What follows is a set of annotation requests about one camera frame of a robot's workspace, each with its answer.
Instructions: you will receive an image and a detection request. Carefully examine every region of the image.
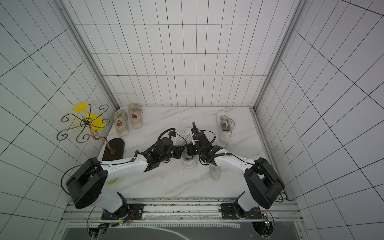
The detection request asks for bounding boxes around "white leather sneaker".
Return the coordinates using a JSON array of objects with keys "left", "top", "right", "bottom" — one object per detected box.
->
[
  {"left": 217, "top": 111, "right": 235, "bottom": 144},
  {"left": 182, "top": 127, "right": 197, "bottom": 169}
]

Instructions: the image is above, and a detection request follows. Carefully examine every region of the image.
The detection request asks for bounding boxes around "grey shoe insole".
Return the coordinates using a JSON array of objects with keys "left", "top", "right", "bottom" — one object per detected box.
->
[{"left": 209, "top": 164, "right": 221, "bottom": 180}]

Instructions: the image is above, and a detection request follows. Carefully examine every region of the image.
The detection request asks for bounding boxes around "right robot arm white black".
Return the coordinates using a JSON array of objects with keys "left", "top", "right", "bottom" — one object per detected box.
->
[{"left": 192, "top": 131, "right": 285, "bottom": 212}]

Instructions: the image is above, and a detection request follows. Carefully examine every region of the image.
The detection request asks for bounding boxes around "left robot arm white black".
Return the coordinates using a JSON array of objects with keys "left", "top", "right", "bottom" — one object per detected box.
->
[{"left": 66, "top": 138, "right": 186, "bottom": 214}]

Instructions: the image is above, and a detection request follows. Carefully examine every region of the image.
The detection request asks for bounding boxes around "beige sneaker red label right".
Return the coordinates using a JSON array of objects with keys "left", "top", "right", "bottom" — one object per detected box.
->
[{"left": 129, "top": 103, "right": 143, "bottom": 129}]

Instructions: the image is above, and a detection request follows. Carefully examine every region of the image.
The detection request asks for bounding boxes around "beige sneaker red label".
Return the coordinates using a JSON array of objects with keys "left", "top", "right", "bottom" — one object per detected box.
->
[
  {"left": 114, "top": 110, "right": 129, "bottom": 137},
  {"left": 129, "top": 103, "right": 143, "bottom": 129}
]

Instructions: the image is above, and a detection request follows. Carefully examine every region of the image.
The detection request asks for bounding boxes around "dark oval stand base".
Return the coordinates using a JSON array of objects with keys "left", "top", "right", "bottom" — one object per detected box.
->
[{"left": 102, "top": 138, "right": 125, "bottom": 161}]

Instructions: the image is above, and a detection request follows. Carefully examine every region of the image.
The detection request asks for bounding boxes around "beige sneaker red label left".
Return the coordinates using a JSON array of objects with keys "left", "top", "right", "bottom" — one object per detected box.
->
[{"left": 114, "top": 110, "right": 129, "bottom": 137}]

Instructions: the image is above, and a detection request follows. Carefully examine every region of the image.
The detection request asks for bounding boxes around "green plastic bowl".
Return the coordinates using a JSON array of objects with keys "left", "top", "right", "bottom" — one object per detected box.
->
[{"left": 105, "top": 178, "right": 118, "bottom": 185}]

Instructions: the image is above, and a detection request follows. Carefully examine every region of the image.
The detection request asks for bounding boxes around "yellow plastic funnel cup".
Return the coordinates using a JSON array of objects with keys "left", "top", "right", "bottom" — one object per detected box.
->
[{"left": 74, "top": 103, "right": 107, "bottom": 132}]

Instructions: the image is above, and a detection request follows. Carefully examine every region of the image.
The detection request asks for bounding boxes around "aluminium mounting rail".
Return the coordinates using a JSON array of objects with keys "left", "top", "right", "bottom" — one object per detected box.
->
[{"left": 61, "top": 197, "right": 302, "bottom": 224}]

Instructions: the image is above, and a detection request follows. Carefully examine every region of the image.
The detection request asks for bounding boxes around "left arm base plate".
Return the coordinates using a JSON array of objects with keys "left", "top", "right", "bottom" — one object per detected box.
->
[{"left": 101, "top": 204, "right": 145, "bottom": 221}]

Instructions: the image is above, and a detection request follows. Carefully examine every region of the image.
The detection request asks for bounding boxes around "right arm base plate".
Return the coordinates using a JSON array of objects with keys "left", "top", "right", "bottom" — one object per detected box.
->
[{"left": 218, "top": 203, "right": 262, "bottom": 220}]

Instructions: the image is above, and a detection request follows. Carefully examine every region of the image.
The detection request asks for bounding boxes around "scrolled metal wire stand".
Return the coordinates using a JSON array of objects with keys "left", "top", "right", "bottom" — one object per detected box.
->
[{"left": 56, "top": 104, "right": 110, "bottom": 146}]

